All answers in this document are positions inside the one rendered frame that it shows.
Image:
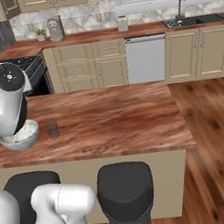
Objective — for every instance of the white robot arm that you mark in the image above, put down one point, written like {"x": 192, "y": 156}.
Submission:
{"x": 1, "y": 99}

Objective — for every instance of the beige base cabinet run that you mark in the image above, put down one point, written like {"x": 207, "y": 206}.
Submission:
{"x": 87, "y": 67}

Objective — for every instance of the clear glass cup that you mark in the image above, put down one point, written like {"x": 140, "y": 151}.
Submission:
{"x": 52, "y": 128}

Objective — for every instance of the white bowl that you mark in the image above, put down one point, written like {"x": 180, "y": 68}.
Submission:
{"x": 24, "y": 137}

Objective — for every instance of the beige sink cabinet run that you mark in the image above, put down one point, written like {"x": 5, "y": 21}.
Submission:
{"x": 198, "y": 53}

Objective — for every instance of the white dishwasher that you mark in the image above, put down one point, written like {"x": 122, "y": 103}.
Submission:
{"x": 146, "y": 59}

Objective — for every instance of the beige kitchen island body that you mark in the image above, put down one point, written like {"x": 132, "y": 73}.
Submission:
{"x": 134, "y": 181}

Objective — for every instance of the black bar stool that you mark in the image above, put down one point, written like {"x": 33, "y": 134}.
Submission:
{"x": 126, "y": 193}
{"x": 26, "y": 193}

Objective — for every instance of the white canister with green label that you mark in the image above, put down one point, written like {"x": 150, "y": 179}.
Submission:
{"x": 122, "y": 23}

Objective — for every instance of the grey coffee machine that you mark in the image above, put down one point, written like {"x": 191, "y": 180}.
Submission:
{"x": 55, "y": 29}

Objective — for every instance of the black stove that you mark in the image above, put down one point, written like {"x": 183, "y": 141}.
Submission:
{"x": 17, "y": 71}

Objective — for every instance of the small potted plant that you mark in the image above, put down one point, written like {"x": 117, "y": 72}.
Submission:
{"x": 40, "y": 34}

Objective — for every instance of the black sink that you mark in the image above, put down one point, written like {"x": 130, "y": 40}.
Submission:
{"x": 196, "y": 20}

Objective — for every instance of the dark metal tap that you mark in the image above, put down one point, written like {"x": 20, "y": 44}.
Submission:
{"x": 180, "y": 7}

